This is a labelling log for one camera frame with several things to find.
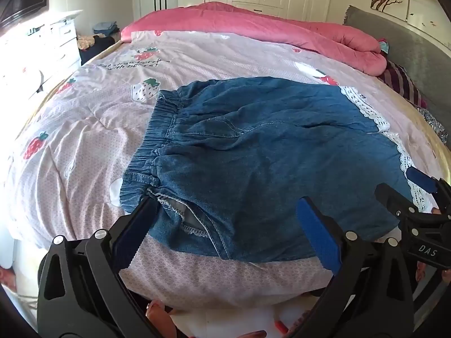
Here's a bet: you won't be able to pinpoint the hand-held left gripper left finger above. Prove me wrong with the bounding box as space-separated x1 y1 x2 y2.
37 196 166 338

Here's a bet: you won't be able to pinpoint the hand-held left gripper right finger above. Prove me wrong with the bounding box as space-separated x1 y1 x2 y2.
292 196 415 338

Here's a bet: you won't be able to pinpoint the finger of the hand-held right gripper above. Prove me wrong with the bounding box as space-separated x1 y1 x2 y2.
374 182 421 226
404 166 451 216

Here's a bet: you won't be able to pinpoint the denim pants with lace trim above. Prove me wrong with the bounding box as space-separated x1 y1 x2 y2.
120 77 439 263

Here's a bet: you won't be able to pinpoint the person's right hand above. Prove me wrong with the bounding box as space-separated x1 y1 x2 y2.
417 263 451 284

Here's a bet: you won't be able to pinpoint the floral cloth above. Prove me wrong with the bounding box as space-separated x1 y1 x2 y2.
417 107 450 145

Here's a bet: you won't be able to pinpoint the striped cloth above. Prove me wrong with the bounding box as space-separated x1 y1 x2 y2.
377 60 428 108

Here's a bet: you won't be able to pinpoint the strawberry print quilt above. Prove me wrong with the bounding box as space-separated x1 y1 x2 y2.
3 30 451 310

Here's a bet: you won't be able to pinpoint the grey headboard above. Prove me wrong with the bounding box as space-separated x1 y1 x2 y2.
343 5 451 113

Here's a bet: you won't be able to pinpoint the dark clothes pile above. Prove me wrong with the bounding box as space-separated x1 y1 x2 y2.
78 35 117 66

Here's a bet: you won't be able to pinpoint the white dresser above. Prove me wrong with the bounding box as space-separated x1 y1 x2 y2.
0 10 83 100

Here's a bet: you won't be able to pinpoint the folded blue clothes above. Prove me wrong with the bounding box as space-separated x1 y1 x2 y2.
92 22 120 38

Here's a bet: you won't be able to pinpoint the pink blanket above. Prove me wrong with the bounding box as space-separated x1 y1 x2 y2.
120 2 388 75

